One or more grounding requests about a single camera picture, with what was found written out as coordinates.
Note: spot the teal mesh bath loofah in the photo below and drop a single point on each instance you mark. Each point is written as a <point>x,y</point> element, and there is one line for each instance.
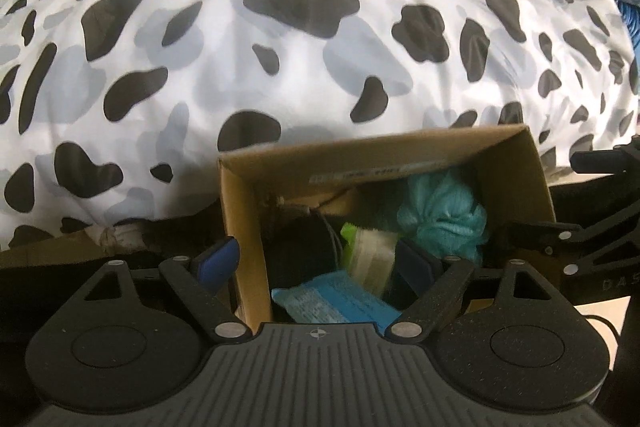
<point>440,213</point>

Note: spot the green wet wipes pack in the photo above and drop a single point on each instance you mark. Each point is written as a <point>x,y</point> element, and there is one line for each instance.
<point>369,257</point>

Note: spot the black foam sponge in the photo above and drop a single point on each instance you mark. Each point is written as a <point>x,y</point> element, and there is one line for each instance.
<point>299,244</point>

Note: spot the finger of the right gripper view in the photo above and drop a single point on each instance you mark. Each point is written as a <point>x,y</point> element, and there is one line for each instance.
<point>621,159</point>

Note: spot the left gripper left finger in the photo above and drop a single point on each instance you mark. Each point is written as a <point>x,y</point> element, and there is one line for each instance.
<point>197,284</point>

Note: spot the blue tissue pack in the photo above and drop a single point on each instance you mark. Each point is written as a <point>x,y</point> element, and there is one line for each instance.
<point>334,298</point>

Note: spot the cow print blanket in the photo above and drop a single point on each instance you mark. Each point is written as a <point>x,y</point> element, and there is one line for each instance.
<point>119,109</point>

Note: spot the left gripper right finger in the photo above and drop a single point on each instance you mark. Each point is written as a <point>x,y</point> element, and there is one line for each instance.
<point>439,285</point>

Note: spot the tan drawstring pouch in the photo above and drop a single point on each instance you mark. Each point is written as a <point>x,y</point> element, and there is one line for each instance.
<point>340,203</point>

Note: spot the cardboard box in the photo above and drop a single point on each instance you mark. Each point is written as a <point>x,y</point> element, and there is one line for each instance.
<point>501,162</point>

